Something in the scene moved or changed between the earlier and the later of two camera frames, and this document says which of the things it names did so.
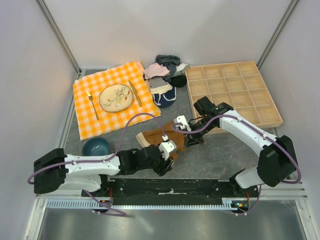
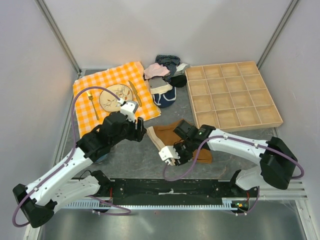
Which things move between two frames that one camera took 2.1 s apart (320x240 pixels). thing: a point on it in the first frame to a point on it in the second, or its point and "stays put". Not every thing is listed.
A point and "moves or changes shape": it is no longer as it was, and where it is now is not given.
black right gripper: [193, 139] to [183, 159]
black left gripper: [162, 169] to [136, 134]
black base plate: [169, 191] stays put
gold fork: [90, 95] stays put
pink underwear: [155, 70] stays put
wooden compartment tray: [241, 85] stays put
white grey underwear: [180, 68] stays put
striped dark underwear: [170, 61] stays put
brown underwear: [168, 132] moves or changes shape
